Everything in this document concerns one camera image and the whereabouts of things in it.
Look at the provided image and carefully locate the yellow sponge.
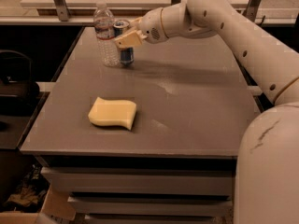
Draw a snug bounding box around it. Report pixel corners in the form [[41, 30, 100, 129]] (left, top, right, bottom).
[[88, 97, 136, 130]]

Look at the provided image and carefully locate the clear plastic water bottle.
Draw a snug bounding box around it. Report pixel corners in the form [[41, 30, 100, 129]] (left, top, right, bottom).
[[93, 2, 120, 67]]

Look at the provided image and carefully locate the black chair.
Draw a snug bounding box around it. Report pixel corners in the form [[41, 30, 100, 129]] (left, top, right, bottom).
[[0, 49, 40, 103]]

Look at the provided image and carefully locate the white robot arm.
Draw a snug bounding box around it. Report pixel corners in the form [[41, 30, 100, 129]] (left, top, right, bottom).
[[116, 0, 299, 224]]

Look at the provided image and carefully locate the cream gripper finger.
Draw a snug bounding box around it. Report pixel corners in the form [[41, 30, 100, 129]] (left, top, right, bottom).
[[130, 17, 142, 29], [115, 29, 147, 49]]

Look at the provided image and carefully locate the blue silver redbull can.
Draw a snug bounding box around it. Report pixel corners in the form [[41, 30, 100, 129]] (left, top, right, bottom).
[[114, 19, 134, 66]]

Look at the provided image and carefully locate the left metal bracket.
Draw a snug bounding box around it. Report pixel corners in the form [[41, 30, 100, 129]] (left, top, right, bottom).
[[53, 0, 69, 21]]

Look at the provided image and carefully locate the grey drawer cabinet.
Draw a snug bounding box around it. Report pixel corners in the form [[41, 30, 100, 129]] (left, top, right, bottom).
[[21, 29, 259, 224]]

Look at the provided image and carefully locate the right metal bracket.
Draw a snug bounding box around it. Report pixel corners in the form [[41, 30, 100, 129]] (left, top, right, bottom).
[[243, 0, 262, 22]]

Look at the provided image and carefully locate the cardboard box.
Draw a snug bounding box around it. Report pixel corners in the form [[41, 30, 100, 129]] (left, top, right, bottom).
[[0, 185, 76, 224]]

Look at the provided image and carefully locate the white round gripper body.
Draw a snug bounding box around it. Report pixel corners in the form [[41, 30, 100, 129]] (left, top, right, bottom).
[[138, 7, 165, 44]]

